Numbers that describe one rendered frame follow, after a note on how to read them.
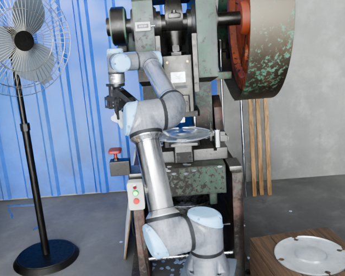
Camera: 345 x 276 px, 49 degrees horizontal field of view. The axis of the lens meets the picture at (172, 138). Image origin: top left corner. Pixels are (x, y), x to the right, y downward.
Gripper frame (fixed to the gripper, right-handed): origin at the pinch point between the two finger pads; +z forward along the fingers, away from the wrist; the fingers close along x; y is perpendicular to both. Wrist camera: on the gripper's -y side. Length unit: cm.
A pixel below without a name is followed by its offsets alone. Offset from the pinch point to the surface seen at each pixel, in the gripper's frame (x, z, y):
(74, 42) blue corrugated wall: -90, -37, 112
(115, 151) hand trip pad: 4.6, 11.4, 1.6
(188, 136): -20.4, 7.5, -23.6
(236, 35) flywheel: -77, -40, -26
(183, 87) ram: -28.5, -15.0, -17.3
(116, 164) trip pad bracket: 4.5, 18.0, 2.0
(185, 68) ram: -29.1, -24.4, -18.0
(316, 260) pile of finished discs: -4, 47, -89
